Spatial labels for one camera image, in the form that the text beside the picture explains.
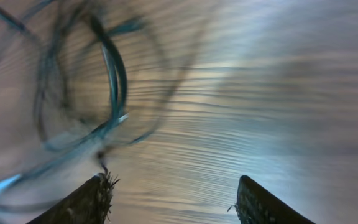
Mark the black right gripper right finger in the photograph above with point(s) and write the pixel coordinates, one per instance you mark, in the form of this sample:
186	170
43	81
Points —
256	205

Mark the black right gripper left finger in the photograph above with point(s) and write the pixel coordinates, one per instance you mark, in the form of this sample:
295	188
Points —
88	204

